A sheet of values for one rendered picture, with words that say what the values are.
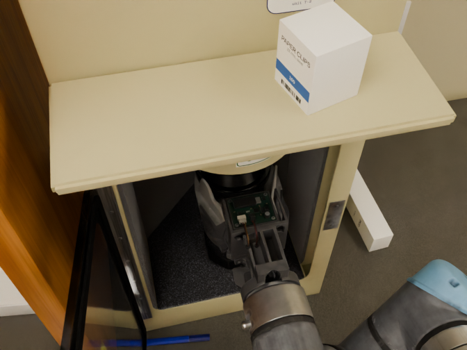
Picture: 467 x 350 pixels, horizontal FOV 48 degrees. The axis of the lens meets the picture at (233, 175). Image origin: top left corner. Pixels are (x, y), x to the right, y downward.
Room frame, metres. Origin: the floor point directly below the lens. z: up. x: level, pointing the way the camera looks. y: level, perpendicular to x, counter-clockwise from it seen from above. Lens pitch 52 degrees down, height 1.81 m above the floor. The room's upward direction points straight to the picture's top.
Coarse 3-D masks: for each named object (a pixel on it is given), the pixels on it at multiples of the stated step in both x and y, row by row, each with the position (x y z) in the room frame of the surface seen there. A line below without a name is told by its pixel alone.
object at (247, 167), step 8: (256, 160) 0.39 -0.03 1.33; (264, 160) 0.40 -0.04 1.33; (272, 160) 0.40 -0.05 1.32; (208, 168) 0.39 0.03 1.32; (216, 168) 0.39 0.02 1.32; (224, 168) 0.38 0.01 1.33; (232, 168) 0.38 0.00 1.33; (240, 168) 0.39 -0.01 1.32; (248, 168) 0.39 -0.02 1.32; (256, 168) 0.39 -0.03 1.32
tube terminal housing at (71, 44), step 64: (64, 0) 0.34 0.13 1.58; (128, 0) 0.35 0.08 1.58; (192, 0) 0.36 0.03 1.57; (256, 0) 0.37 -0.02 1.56; (384, 0) 0.40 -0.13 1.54; (64, 64) 0.34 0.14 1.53; (128, 64) 0.35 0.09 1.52; (320, 192) 0.42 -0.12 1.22; (320, 256) 0.40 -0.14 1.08; (192, 320) 0.35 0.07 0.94
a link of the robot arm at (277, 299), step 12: (264, 288) 0.26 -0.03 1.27; (276, 288) 0.25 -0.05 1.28; (288, 288) 0.25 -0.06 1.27; (300, 288) 0.26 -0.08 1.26; (252, 300) 0.25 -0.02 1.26; (264, 300) 0.24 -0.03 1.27; (276, 300) 0.24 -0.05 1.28; (288, 300) 0.24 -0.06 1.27; (300, 300) 0.24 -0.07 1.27; (252, 312) 0.23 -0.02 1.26; (264, 312) 0.23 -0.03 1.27; (276, 312) 0.23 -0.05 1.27; (288, 312) 0.23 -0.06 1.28; (300, 312) 0.23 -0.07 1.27; (252, 324) 0.22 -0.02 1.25
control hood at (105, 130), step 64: (192, 64) 0.35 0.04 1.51; (256, 64) 0.35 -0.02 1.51; (384, 64) 0.35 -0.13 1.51; (64, 128) 0.28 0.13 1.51; (128, 128) 0.28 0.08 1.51; (192, 128) 0.28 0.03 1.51; (256, 128) 0.28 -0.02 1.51; (320, 128) 0.28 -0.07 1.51; (384, 128) 0.28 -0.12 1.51; (64, 192) 0.22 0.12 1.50
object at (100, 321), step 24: (96, 240) 0.27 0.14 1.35; (96, 264) 0.25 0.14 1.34; (72, 288) 0.20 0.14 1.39; (96, 288) 0.23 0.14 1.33; (120, 288) 0.28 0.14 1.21; (72, 312) 0.18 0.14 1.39; (96, 312) 0.21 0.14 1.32; (120, 312) 0.26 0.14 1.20; (96, 336) 0.19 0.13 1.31; (120, 336) 0.23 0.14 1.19
